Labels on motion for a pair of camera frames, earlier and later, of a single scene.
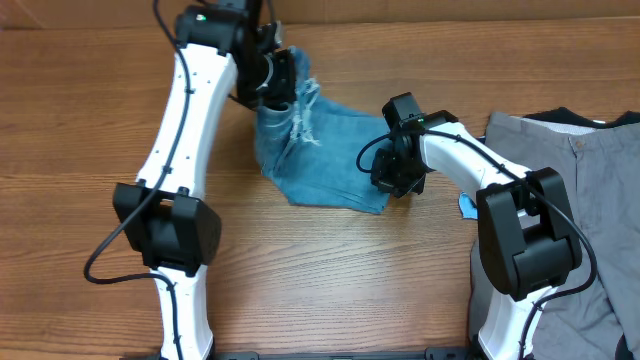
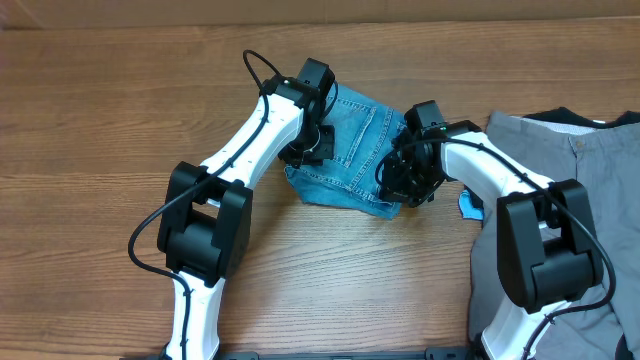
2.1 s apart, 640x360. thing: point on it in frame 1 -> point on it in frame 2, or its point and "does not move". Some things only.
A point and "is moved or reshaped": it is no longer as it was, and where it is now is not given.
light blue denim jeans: x=312 y=152 is moved or reshaped
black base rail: x=438 y=353 does not move
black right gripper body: x=397 y=173 -> x=412 y=182
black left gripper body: x=266 y=80 -> x=310 y=144
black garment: x=628 y=118 does not move
